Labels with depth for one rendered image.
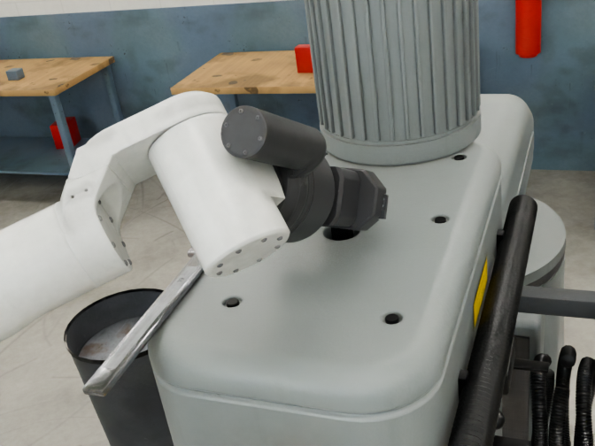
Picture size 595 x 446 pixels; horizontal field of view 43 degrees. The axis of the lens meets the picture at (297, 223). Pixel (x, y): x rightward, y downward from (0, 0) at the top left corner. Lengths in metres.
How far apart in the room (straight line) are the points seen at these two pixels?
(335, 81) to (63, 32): 5.48
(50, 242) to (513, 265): 0.51
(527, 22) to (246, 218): 4.41
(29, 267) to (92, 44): 5.68
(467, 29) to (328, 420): 0.47
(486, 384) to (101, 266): 0.35
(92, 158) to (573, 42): 4.60
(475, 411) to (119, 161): 0.35
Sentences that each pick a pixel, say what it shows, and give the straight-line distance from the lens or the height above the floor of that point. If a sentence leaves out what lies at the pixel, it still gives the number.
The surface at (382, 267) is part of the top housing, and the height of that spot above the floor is 1.89.
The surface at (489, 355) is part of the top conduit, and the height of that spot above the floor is 1.81.
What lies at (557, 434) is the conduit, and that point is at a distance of 1.12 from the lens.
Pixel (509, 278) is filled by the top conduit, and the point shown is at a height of 1.81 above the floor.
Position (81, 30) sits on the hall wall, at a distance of 6.19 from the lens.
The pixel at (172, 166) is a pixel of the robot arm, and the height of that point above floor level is 2.06.
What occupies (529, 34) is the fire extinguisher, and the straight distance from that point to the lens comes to 4.87.
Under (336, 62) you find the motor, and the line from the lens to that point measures 0.87.
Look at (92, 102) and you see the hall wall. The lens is 6.38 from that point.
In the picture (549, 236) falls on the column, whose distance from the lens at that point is 1.40.
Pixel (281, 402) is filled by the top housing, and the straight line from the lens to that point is 0.61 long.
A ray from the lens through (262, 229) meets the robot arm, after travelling 0.50.
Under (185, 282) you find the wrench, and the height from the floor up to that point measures 1.90.
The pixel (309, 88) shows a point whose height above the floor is 0.87.
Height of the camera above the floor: 2.26
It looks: 28 degrees down
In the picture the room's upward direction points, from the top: 9 degrees counter-clockwise
